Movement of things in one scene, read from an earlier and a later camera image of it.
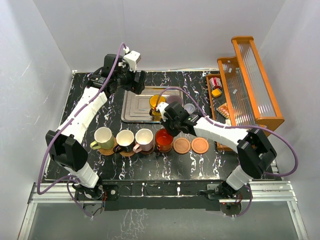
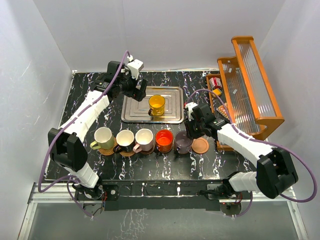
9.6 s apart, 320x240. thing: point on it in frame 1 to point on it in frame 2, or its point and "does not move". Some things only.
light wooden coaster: x=199 y=145 does not move
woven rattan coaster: x=127 y=154 does not move
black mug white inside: x=125 y=141 does not move
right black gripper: x=165 y=124 to x=188 y=125
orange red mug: x=163 y=140 does not move
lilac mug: x=173 y=98 to x=183 y=142
